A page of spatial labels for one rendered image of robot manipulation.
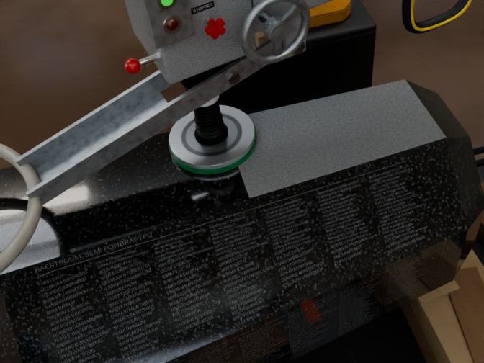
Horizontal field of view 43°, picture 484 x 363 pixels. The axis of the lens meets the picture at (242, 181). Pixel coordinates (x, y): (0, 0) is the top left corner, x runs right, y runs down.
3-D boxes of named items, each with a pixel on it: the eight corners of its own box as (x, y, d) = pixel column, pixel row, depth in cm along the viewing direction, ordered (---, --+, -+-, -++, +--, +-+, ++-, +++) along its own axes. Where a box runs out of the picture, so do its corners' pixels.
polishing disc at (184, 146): (152, 145, 151) (150, 142, 150) (209, 97, 160) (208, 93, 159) (215, 183, 140) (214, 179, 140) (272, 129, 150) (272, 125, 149)
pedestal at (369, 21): (187, 114, 280) (153, -34, 224) (325, 83, 284) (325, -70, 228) (213, 224, 236) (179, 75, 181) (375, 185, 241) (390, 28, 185)
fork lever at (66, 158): (273, 6, 145) (267, -10, 141) (315, 47, 133) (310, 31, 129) (24, 161, 142) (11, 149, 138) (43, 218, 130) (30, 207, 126)
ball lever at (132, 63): (160, 57, 121) (156, 44, 119) (166, 65, 119) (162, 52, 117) (124, 70, 119) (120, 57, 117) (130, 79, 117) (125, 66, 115)
